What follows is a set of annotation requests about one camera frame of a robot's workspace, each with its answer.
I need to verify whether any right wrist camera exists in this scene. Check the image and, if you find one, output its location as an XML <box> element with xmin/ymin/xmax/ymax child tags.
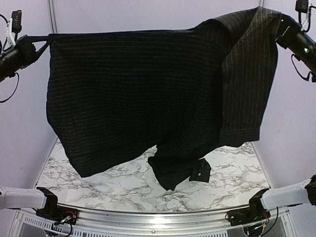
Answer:
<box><xmin>295</xmin><ymin>0</ymin><xmax>314</xmax><ymax>33</ymax></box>

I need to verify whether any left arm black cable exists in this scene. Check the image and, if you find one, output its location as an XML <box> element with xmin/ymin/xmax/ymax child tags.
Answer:
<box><xmin>0</xmin><ymin>13</ymin><xmax>20</xmax><ymax>104</ymax></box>

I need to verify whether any black pinstriped shirt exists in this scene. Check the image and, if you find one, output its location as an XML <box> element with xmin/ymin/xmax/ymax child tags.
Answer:
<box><xmin>46</xmin><ymin>7</ymin><xmax>281</xmax><ymax>190</ymax></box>

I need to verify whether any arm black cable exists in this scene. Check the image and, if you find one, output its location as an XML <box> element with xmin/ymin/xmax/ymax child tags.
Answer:
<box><xmin>0</xmin><ymin>13</ymin><xmax>20</xmax><ymax>104</ymax></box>
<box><xmin>290</xmin><ymin>53</ymin><xmax>313</xmax><ymax>81</ymax></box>

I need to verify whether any aluminium front rail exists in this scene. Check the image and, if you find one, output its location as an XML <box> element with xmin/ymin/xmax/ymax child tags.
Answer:
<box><xmin>14</xmin><ymin>203</ymin><xmax>289</xmax><ymax>237</ymax></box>

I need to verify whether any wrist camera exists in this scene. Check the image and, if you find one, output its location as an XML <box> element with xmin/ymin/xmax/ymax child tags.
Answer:
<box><xmin>6</xmin><ymin>10</ymin><xmax>22</xmax><ymax>46</ymax></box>
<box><xmin>295</xmin><ymin>0</ymin><xmax>314</xmax><ymax>33</ymax></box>

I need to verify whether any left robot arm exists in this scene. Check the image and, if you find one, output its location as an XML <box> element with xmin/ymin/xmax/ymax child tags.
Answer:
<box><xmin>0</xmin><ymin>69</ymin><xmax>63</xmax><ymax>220</ymax></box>

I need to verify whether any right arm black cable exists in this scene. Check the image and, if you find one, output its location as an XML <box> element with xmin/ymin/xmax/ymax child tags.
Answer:
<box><xmin>290</xmin><ymin>53</ymin><xmax>313</xmax><ymax>81</ymax></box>

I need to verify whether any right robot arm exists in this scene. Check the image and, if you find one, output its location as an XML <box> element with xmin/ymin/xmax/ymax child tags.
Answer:
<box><xmin>253</xmin><ymin>46</ymin><xmax>316</xmax><ymax>188</ymax></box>

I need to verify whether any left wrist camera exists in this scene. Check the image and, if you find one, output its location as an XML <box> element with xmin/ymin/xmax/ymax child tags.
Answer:
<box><xmin>6</xmin><ymin>10</ymin><xmax>22</xmax><ymax>46</ymax></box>

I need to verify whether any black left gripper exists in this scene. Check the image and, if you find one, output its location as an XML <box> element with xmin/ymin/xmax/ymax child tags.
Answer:
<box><xmin>0</xmin><ymin>33</ymin><xmax>52</xmax><ymax>79</ymax></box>

